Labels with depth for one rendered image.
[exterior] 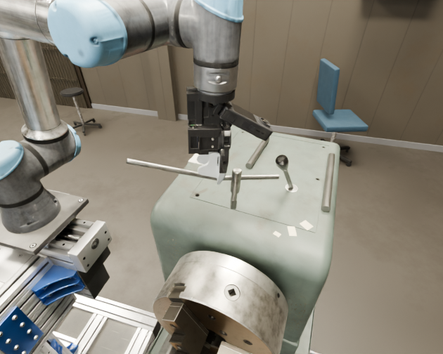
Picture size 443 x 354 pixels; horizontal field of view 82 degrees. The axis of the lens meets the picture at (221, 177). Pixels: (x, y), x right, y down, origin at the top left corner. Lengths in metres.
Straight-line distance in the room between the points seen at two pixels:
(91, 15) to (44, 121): 0.54
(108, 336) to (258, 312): 1.25
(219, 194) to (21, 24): 0.54
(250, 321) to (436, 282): 2.08
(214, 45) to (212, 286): 0.45
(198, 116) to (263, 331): 0.44
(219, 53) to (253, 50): 3.16
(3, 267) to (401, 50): 3.68
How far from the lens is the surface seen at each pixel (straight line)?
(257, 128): 0.50
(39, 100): 0.83
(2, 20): 0.50
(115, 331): 1.75
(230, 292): 0.60
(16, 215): 0.92
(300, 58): 3.55
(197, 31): 0.43
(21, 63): 0.80
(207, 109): 0.48
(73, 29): 0.37
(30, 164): 0.87
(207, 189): 0.76
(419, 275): 2.52
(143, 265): 2.18
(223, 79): 0.44
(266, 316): 0.61
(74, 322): 1.86
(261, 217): 0.68
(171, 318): 0.60
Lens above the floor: 1.74
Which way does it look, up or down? 38 degrees down
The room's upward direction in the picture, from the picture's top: straight up
